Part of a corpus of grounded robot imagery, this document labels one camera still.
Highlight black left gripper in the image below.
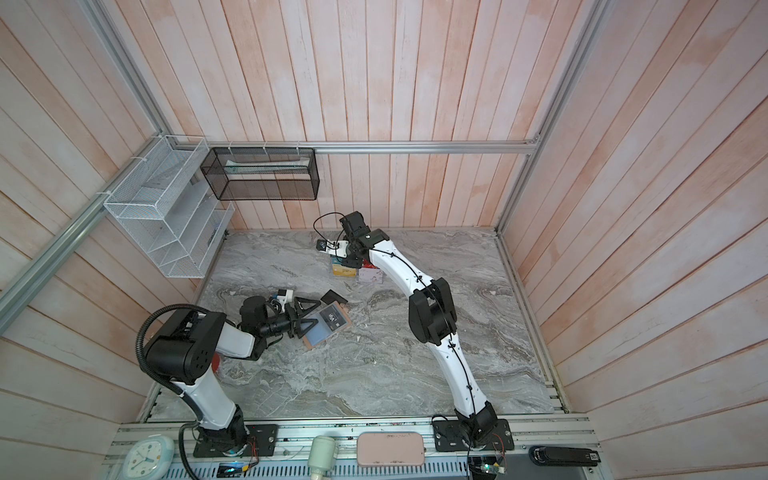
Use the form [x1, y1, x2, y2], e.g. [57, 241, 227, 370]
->
[260, 297, 321, 338]

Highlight dark grey credit card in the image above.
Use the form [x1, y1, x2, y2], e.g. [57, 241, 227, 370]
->
[319, 303, 349, 332]

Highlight black credit card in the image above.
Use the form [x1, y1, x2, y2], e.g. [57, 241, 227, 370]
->
[321, 289, 348, 305]

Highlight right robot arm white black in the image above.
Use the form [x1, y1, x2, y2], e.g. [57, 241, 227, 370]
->
[325, 211, 498, 448]

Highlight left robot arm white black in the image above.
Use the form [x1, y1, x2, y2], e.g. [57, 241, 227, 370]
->
[135, 290, 321, 456]

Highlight gold credit card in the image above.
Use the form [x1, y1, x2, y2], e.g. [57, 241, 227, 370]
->
[331, 264, 357, 278]

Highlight black mesh basket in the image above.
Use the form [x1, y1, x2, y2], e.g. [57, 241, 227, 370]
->
[201, 146, 320, 201]

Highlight pink rectangular case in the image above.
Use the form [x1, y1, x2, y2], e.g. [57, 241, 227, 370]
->
[356, 432, 425, 467]

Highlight white analog clock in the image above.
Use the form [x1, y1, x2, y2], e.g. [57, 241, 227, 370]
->
[120, 435, 175, 480]

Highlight black stapler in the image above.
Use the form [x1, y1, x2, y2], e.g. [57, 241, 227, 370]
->
[528, 445, 601, 467]

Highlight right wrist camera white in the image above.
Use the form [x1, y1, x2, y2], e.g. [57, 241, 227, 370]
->
[316, 239, 349, 258]

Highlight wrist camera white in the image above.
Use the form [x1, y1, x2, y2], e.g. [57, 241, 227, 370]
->
[270, 289, 294, 313]
[316, 239, 349, 258]

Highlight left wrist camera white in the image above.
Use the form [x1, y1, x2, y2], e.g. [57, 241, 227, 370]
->
[270, 289, 294, 313]

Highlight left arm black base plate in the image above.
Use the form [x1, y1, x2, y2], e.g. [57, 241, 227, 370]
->
[193, 424, 278, 458]

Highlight black corrugated cable hose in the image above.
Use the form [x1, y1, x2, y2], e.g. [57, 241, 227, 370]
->
[134, 304, 205, 403]

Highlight white wire mesh shelf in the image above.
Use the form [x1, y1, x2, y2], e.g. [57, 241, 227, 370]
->
[104, 135, 234, 279]

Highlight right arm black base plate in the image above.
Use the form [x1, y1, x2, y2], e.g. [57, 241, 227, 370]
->
[431, 416, 514, 452]

